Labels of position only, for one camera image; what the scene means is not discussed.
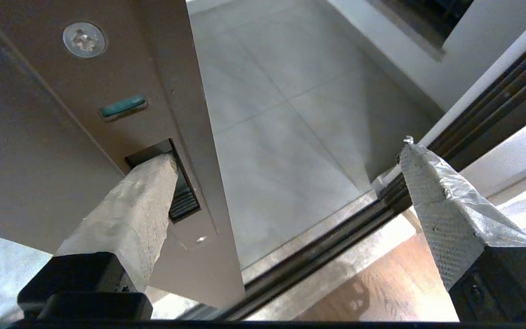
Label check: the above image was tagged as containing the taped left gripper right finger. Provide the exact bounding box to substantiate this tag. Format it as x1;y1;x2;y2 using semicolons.
398;136;526;323

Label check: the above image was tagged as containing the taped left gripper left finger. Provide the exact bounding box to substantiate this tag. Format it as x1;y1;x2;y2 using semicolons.
16;153;179;321

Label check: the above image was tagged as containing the dark recessed door handle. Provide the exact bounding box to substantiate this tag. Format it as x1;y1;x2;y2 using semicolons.
125;138;202;224

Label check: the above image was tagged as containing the brown framed sliding glass door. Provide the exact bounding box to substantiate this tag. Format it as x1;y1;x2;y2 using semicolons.
0;0;247;320

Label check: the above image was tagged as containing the door floor track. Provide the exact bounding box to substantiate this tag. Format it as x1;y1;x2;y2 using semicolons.
185;180;421;321

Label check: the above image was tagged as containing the grey stone railing sill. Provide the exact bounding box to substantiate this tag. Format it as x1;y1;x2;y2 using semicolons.
363;0;446;62

